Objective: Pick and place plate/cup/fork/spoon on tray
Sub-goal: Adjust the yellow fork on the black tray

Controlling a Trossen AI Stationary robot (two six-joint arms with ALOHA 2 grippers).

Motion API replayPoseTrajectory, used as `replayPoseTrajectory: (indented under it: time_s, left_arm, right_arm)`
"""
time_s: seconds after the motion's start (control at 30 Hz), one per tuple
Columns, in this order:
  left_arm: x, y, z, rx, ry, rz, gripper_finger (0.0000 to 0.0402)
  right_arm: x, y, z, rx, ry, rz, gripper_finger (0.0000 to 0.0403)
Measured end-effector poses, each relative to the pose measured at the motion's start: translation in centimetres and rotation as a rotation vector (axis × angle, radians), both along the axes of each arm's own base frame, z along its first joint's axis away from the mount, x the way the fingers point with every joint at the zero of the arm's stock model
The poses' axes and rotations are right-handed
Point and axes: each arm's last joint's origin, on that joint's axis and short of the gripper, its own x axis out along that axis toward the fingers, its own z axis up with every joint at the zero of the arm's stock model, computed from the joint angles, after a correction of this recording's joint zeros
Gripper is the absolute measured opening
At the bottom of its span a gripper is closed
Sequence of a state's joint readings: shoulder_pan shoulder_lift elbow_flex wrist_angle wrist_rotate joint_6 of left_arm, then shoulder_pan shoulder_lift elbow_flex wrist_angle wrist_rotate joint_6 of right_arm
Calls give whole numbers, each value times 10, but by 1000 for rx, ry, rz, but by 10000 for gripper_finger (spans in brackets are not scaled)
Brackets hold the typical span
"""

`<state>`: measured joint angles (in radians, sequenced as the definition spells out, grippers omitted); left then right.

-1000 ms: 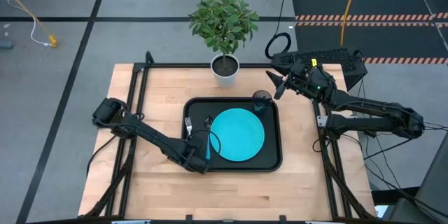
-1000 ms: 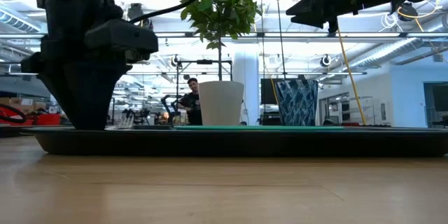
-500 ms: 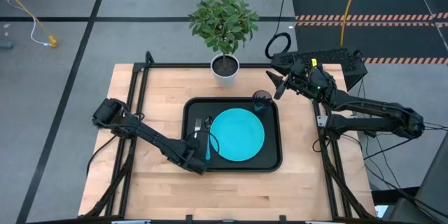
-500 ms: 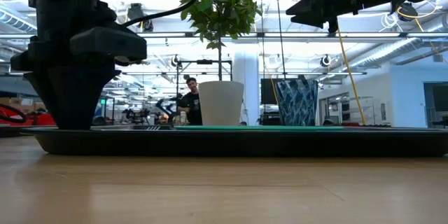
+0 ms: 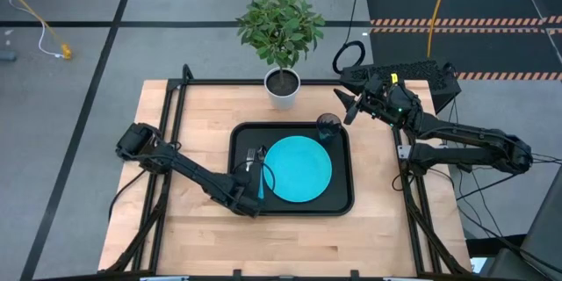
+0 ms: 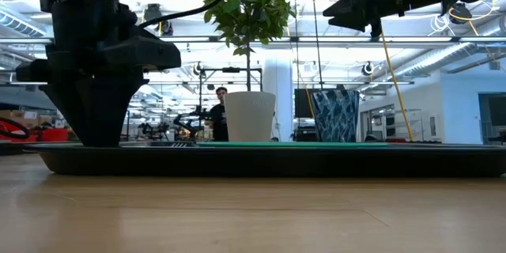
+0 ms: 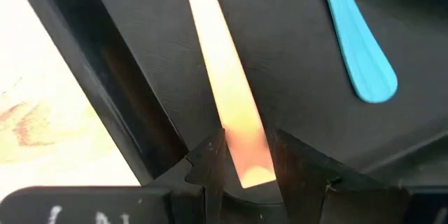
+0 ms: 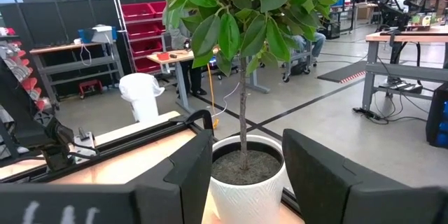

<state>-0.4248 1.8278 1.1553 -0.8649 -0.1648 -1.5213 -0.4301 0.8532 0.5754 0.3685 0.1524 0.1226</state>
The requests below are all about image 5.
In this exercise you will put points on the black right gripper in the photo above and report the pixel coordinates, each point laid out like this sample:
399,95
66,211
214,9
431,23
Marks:
388,98

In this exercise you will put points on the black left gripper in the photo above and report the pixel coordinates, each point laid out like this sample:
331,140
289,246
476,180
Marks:
243,195

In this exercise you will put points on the dark translucent cup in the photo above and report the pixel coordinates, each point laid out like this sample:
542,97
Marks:
328,125

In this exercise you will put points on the teal round plate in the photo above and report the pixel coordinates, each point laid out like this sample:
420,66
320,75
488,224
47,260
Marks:
297,169

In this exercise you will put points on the black plastic tray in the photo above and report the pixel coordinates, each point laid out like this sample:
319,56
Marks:
342,193

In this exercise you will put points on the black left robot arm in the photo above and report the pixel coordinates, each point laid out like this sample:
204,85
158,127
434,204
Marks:
193,173

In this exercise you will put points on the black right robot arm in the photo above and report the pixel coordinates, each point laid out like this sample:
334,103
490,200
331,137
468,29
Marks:
465,134

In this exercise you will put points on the yellow tag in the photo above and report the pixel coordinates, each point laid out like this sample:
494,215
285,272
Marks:
394,78

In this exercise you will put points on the black perforated box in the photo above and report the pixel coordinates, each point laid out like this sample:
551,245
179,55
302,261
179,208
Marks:
421,70

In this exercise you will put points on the green plant in white pot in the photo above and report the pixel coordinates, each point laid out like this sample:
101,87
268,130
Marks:
281,30

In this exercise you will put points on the black mat hazard-striped edge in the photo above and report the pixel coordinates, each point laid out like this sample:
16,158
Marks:
483,52
439,2

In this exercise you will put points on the white label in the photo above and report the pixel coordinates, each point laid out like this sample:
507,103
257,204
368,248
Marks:
477,264

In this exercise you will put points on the dark grey equipment case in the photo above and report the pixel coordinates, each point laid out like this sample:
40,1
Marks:
544,228

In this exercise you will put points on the grey floor object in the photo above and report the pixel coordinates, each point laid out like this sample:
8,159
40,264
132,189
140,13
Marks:
6,56

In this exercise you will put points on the silver frame bracket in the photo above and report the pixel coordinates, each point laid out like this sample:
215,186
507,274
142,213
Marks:
403,151

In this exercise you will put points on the black metal table frame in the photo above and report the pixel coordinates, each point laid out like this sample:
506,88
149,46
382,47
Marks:
219,82

